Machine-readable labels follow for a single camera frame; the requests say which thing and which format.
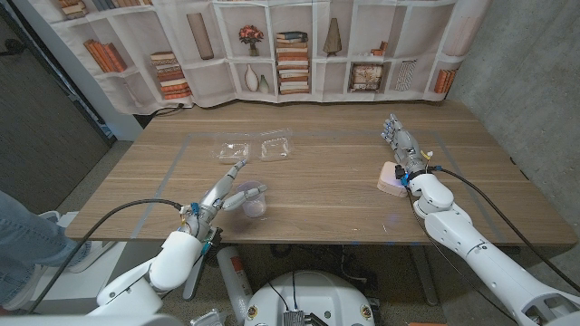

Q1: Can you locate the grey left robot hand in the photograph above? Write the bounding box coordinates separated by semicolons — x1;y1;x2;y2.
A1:
179;158;269;236

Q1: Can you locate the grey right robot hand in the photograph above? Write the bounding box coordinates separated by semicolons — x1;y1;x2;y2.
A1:
381;112;431;176

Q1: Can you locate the clear plastic measuring cup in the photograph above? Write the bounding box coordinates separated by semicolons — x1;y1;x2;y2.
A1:
235;179;268;219

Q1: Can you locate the clear plastic clamshell container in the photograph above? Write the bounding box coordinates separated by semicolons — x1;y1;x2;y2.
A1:
212;128;294;165

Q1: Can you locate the white cylinder with orange label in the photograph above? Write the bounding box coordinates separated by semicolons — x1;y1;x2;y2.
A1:
216;245;254;325

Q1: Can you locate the grey table leg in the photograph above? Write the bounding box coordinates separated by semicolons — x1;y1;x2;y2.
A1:
410;245;440;307
182;243;208;302

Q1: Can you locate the white sneaker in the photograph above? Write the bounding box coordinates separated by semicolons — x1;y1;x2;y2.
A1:
67;241;114;273

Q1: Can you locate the printed bookshelf backdrop cloth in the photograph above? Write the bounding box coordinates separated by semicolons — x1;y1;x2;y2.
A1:
26;0;493;116

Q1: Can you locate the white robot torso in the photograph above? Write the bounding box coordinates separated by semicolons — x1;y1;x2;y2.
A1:
244;270;376;326

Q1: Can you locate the white floor platform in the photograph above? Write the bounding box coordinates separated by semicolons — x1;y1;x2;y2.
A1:
22;210;155;314

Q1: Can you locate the person's leg in jeans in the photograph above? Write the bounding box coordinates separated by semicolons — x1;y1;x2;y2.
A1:
0;186;90;304

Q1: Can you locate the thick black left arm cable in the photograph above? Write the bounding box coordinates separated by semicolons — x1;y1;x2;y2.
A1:
26;197;194;314

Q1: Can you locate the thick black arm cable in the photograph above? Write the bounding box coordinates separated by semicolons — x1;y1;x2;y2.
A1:
26;197;194;314
428;166;580;293

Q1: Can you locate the black floor cable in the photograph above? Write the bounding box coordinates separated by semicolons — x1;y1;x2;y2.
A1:
149;102;186;118

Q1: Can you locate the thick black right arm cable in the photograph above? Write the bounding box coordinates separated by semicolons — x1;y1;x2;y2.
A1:
428;166;580;293

